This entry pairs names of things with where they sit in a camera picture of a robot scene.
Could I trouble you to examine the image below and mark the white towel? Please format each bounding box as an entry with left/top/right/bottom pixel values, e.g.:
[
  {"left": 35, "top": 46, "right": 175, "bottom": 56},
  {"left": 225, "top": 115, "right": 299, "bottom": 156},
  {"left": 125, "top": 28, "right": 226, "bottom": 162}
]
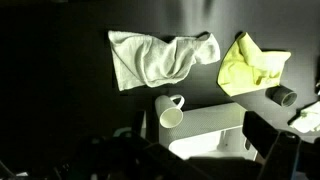
[{"left": 108, "top": 31, "right": 220, "bottom": 91}]

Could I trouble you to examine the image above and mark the white mug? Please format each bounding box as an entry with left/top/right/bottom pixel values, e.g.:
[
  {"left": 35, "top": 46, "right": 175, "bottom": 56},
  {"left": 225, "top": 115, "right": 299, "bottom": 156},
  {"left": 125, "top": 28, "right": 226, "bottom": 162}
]
[{"left": 155, "top": 95, "right": 185, "bottom": 128}]

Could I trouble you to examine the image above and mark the yellow towel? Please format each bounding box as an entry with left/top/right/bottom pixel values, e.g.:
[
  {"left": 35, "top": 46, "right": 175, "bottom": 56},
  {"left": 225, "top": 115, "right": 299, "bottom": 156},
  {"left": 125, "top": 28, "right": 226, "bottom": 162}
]
[{"left": 217, "top": 32, "right": 291, "bottom": 97}]

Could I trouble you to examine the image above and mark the black tape roll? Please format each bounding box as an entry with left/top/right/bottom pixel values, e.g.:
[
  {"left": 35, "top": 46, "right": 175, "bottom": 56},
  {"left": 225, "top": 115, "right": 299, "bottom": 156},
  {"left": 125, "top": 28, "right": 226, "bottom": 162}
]
[{"left": 266, "top": 85, "right": 297, "bottom": 107}]

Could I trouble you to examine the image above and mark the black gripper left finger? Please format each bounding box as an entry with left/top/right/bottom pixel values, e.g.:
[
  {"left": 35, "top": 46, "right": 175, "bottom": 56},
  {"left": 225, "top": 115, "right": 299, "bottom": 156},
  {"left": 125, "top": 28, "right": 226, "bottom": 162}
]
[{"left": 132, "top": 111, "right": 147, "bottom": 137}]

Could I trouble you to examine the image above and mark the white plastic container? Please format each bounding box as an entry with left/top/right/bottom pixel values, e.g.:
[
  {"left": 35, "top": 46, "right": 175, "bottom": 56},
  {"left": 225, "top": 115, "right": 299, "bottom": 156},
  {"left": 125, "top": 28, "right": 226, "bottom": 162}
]
[{"left": 159, "top": 103, "right": 257, "bottom": 160}]

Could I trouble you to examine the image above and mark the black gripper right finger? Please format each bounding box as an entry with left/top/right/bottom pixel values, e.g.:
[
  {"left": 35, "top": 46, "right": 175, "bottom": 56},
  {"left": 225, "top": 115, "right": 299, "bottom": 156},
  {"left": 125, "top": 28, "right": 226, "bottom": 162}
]
[{"left": 242, "top": 111, "right": 279, "bottom": 158}]

